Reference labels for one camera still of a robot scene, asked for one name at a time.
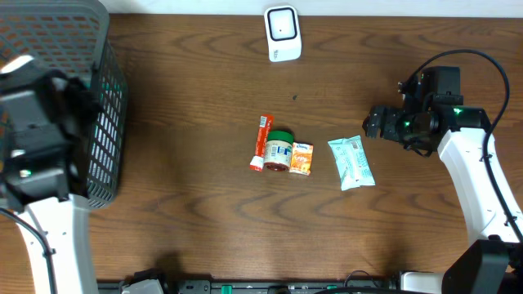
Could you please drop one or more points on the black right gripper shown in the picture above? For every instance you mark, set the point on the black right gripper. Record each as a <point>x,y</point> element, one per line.
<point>391,129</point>

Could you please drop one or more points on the orange snack packet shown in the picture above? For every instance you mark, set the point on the orange snack packet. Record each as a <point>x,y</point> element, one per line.
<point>301,159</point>

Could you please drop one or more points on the light green tissue packet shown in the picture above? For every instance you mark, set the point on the light green tissue packet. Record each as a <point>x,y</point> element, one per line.
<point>352,164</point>

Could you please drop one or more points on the red stick sachet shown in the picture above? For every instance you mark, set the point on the red stick sachet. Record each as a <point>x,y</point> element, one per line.
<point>265,125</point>

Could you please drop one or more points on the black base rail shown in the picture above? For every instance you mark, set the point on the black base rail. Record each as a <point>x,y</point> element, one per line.
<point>300,287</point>

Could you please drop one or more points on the white barcode scanner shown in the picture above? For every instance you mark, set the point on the white barcode scanner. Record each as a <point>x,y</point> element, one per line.
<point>283,33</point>

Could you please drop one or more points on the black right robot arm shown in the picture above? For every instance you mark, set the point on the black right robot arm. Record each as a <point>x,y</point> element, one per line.
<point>460,136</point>

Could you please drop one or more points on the green lid jar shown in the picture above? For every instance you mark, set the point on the green lid jar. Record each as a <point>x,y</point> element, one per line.
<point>279,149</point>

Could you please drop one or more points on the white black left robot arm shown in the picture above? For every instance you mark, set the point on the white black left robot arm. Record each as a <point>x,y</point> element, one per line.
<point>44,177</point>

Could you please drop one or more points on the grey plastic mesh basket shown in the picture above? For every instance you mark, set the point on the grey plastic mesh basket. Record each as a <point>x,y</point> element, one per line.
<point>72,36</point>

